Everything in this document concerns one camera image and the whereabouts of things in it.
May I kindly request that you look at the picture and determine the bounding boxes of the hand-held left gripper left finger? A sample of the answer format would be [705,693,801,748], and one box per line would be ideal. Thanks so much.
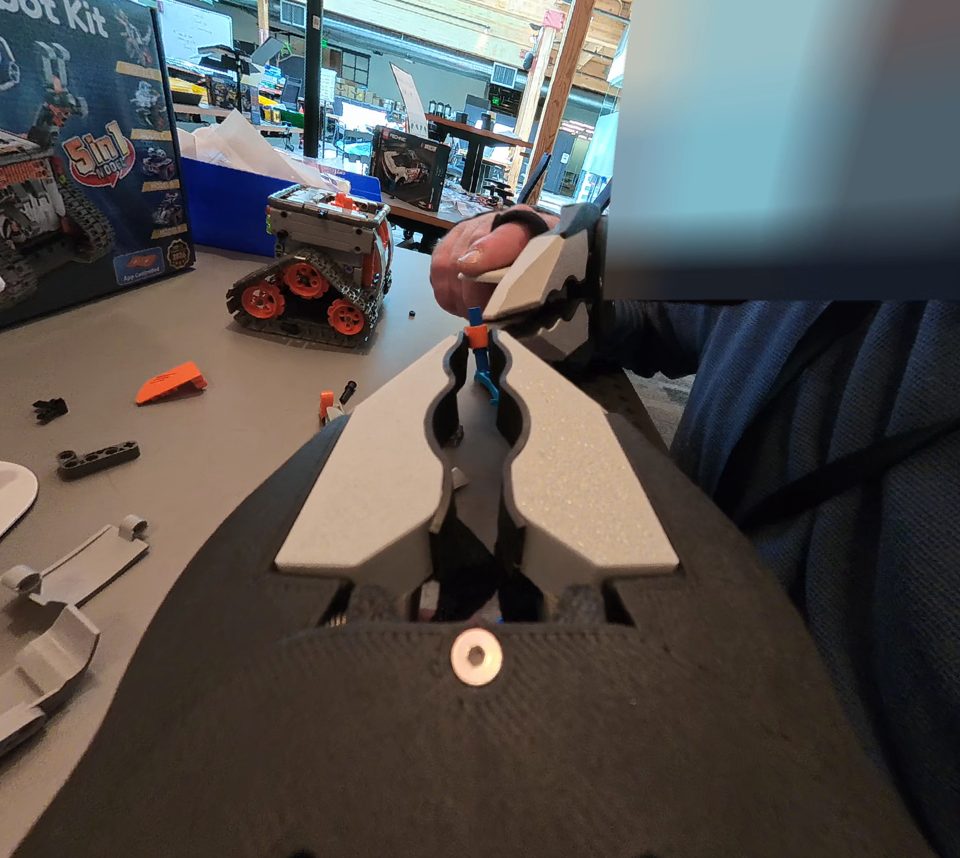
[273,331,460,585]

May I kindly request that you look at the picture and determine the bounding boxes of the dark blue robot kit box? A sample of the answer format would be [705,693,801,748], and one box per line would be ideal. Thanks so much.
[0,0,198,332]

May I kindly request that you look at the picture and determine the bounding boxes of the blue tagged storage bin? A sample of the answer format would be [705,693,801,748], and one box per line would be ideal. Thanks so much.
[180,153,382,259]

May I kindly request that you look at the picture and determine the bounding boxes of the black car model box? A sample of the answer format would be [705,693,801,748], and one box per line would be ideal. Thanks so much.
[369,125,452,213]

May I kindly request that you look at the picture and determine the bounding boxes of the wooden post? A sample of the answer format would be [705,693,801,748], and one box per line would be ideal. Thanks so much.
[522,0,627,203]

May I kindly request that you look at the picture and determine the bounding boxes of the orange wedge panel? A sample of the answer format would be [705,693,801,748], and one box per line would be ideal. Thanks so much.
[135,361,209,407]

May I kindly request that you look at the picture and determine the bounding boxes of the dark standing desk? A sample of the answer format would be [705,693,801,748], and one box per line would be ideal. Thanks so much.
[423,114,535,195]

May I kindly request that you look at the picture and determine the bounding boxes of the white crumpled paper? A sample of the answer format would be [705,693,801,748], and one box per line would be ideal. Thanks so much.
[189,108,352,193]

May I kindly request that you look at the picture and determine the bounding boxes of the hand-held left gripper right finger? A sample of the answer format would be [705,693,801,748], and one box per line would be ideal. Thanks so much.
[480,331,681,588]

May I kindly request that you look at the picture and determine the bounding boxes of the light blue plastic tool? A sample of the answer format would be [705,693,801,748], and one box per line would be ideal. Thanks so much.
[472,346,503,407]

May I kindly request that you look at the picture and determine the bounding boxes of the black strap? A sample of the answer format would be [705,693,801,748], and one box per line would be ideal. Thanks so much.
[738,415,960,533]

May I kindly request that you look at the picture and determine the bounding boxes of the grey angular panel piece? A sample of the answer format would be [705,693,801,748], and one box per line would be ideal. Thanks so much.
[0,603,102,758]

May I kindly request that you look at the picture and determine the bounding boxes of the whiteboard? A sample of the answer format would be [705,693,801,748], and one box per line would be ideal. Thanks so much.
[155,0,235,66]

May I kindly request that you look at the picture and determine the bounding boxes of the grey curved panel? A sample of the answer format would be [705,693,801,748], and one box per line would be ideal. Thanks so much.
[0,514,150,609]

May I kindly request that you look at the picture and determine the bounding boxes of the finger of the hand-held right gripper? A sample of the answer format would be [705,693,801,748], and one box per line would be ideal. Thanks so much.
[482,205,603,336]

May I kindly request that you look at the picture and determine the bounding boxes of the white book stand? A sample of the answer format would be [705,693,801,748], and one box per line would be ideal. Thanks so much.
[0,460,40,541]

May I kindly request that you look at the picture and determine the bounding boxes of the person's right hand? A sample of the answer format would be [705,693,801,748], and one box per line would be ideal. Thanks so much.
[429,211,560,319]

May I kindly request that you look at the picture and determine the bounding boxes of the black pole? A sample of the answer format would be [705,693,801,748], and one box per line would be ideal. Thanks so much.
[303,0,330,118]

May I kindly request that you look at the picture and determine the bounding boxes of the tracked toy robot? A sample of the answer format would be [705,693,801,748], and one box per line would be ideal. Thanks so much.
[226,183,394,350]

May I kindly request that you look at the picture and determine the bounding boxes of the person's blue sweater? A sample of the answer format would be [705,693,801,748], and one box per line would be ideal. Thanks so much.
[667,301,960,858]

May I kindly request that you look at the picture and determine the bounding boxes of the dark grey three-hole beam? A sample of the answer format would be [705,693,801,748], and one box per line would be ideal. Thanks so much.
[56,439,142,483]

